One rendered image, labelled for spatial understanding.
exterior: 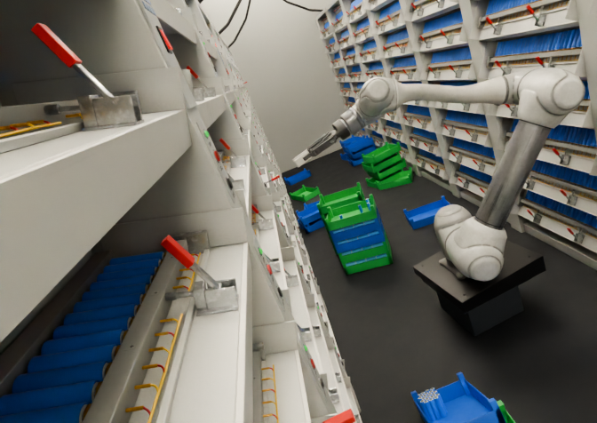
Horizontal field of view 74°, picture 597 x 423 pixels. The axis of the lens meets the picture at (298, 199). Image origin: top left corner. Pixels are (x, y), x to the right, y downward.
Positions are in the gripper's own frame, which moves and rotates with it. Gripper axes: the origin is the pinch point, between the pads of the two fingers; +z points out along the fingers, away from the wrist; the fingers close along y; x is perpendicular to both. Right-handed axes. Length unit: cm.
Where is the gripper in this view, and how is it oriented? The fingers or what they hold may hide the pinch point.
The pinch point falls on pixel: (302, 158)
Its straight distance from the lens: 152.4
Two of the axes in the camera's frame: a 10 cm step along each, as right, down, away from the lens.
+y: -1.2, -2.8, 9.5
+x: -5.8, -7.6, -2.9
